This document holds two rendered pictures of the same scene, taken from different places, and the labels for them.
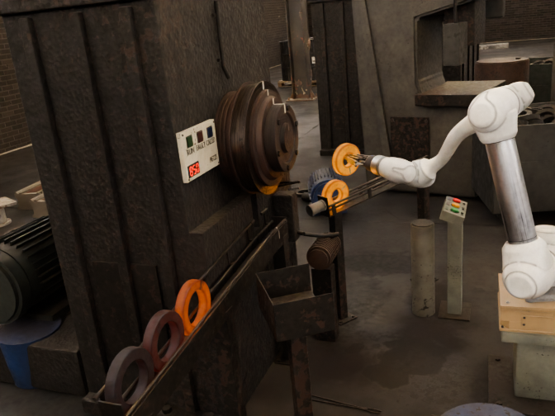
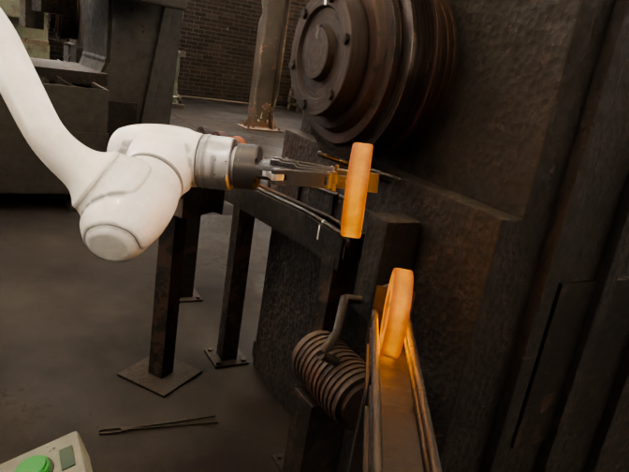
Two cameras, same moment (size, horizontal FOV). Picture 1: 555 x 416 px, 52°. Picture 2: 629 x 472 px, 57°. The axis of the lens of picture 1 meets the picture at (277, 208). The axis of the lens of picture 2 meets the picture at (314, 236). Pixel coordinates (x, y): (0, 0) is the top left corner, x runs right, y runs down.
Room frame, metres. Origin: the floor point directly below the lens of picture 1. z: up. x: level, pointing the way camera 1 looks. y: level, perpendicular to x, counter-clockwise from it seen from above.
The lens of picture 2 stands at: (3.21, -1.14, 1.11)
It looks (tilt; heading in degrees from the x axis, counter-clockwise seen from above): 17 degrees down; 127
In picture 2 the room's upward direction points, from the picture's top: 9 degrees clockwise
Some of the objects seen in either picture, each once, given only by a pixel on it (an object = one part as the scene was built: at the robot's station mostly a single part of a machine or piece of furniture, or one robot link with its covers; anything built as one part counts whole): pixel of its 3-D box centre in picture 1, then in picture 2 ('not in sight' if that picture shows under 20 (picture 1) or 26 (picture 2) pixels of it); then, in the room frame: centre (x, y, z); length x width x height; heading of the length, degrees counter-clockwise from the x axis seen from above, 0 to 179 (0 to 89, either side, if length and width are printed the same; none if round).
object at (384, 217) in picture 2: (286, 216); (387, 266); (2.60, -0.04, 0.68); 0.11 x 0.08 x 0.24; 68
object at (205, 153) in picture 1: (199, 149); not in sight; (2.10, 0.27, 1.15); 0.26 x 0.02 x 0.18; 158
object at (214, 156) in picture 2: (380, 165); (220, 163); (2.50, -0.48, 0.91); 0.09 x 0.06 x 0.09; 123
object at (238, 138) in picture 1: (261, 138); (359, 60); (2.38, 0.04, 1.11); 0.47 x 0.06 x 0.47; 158
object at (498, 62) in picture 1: (500, 97); not in sight; (6.66, -2.71, 0.45); 0.59 x 0.59 x 0.89
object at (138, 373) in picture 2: (300, 371); (163, 274); (1.80, -0.03, 0.36); 0.26 x 0.20 x 0.72; 13
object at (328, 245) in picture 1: (326, 286); (322, 456); (2.63, -0.21, 0.27); 0.22 x 0.13 x 0.53; 158
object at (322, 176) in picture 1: (326, 189); not in sight; (4.62, -0.42, 0.17); 0.57 x 0.31 x 0.34; 178
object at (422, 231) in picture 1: (423, 268); not in sight; (2.75, -0.73, 0.26); 0.12 x 0.12 x 0.52
